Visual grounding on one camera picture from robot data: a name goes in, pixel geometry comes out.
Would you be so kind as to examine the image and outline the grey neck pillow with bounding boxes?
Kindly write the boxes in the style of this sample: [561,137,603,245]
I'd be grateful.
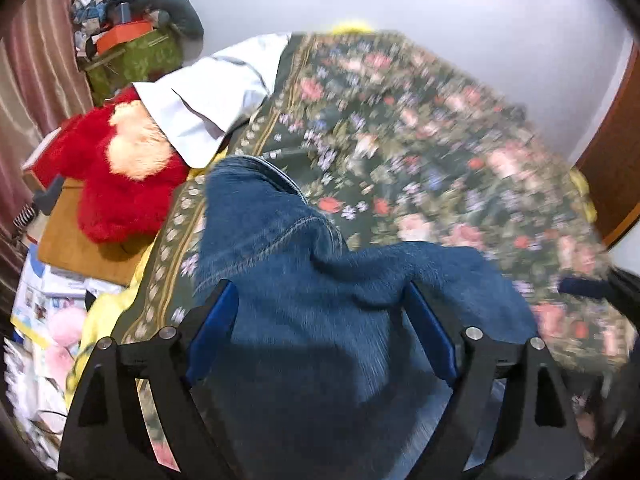
[132,0,205,41]

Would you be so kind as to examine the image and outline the pile of clutter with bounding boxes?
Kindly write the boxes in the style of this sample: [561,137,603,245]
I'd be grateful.
[70,0,148,41]

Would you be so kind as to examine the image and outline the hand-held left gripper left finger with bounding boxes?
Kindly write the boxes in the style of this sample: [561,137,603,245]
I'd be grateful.
[56,279,241,480]

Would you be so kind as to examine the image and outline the red box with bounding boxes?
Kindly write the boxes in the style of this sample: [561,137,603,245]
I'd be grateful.
[21,127,65,191]

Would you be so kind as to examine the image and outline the pink plush toy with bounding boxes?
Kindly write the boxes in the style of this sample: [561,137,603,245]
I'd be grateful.
[45,307,90,376]

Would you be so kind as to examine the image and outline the wooden door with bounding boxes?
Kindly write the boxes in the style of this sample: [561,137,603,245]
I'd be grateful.
[575,42,640,248]

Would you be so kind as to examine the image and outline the pile of papers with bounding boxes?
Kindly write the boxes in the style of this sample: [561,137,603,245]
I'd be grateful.
[2,245,126,461]

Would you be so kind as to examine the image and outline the blue denim jeans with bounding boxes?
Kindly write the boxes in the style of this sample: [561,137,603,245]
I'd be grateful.
[192,155,543,480]

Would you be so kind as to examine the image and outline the green patterned box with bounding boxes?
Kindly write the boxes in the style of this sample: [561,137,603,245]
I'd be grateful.
[85,30,183,106]

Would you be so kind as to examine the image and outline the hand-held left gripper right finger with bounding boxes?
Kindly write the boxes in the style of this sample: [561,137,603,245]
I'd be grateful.
[402,280,586,480]

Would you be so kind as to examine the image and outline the striped curtain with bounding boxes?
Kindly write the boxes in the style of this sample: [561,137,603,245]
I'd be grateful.
[0,0,98,281]

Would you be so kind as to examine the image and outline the white shirt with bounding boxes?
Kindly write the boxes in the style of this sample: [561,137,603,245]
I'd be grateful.
[132,32,293,168]

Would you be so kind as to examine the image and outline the floral blanket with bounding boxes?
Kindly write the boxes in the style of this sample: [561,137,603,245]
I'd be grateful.
[110,30,636,480]

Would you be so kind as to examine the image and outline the red plush toy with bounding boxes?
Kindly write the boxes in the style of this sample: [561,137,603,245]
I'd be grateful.
[50,87,191,246]

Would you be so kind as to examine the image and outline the orange box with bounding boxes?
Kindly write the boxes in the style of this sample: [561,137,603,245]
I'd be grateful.
[95,21,153,56]

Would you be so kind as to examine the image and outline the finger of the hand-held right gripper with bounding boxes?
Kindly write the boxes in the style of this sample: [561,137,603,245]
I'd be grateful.
[557,275,613,302]

